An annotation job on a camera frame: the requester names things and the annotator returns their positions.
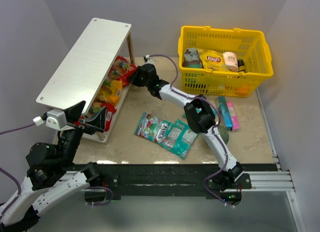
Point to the red candy bag with barcode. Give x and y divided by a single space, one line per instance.
94 108

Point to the teal mint candy bag front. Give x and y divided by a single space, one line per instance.
180 139

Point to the dark brown small bottle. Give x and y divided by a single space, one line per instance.
241 66

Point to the white two-tier shelf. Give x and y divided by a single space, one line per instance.
82 72

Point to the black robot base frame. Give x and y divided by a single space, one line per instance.
185 180

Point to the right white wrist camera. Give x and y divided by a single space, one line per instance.
148 60

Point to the yellow plastic shopping basket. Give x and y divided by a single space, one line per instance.
248 45

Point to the yellow Lays chip bag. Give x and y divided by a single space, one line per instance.
212 60

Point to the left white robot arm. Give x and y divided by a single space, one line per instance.
48 163

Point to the pink cream jar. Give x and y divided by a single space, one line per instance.
231 61

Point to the green round melon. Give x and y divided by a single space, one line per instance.
224 134

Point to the orange gummy candy bag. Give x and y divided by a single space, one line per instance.
110 92

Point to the pink rectangular box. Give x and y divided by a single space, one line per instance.
233 116

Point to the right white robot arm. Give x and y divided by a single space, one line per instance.
200 119

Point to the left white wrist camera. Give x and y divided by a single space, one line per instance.
56 119

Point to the grey and teal pouch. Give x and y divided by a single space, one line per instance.
192 59

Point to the teal Fox's candy bag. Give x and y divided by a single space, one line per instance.
153 128

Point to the red fruit candy bag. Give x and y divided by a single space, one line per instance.
121 70

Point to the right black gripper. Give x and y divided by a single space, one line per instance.
139 75

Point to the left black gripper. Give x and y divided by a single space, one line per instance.
83 125

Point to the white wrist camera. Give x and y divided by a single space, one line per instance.
148 60
56 119

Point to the blue rectangular box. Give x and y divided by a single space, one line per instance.
224 112

